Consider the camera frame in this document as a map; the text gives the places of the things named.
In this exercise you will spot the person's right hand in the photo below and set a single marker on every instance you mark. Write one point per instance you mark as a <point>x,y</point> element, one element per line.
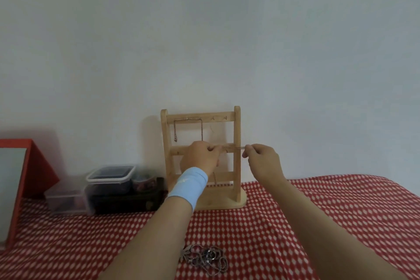
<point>266,162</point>

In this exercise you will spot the person's left hand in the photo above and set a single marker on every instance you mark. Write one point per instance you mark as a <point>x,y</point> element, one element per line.
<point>198,158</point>

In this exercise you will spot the person's right fingers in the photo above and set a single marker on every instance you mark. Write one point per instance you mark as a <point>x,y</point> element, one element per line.
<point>251,152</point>

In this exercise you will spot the person's left fingers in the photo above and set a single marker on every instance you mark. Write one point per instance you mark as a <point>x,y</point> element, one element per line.
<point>216,155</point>

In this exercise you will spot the person's right forearm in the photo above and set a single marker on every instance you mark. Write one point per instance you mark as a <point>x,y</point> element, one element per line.
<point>321,233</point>

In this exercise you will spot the person's left forearm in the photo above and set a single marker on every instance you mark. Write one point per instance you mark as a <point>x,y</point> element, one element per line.
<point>154,240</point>

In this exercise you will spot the wooden jewelry display stand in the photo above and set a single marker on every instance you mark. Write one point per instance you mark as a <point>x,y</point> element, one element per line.
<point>203,158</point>

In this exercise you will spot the light blue wristband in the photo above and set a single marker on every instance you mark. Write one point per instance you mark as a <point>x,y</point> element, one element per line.
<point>189,186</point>

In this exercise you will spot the red white patterned tablecloth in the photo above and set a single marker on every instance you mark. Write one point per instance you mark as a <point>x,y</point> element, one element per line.
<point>279,224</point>

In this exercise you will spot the small jar of beads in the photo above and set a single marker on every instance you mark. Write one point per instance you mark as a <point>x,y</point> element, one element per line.
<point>143,182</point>

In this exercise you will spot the black box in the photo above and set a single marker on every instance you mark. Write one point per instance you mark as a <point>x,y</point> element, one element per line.
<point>126,200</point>

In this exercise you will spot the pile of silver jewelry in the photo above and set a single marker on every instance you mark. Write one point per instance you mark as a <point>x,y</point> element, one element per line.
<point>205,258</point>

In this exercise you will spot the clear lidded plastic container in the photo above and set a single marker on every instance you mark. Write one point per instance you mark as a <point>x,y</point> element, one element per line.
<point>110,179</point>

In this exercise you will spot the clear rectangular plastic box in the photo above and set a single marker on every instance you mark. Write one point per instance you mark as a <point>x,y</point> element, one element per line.
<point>67,201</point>

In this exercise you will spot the red framed mirror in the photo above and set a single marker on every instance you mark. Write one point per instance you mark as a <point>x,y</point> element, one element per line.
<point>19,184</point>

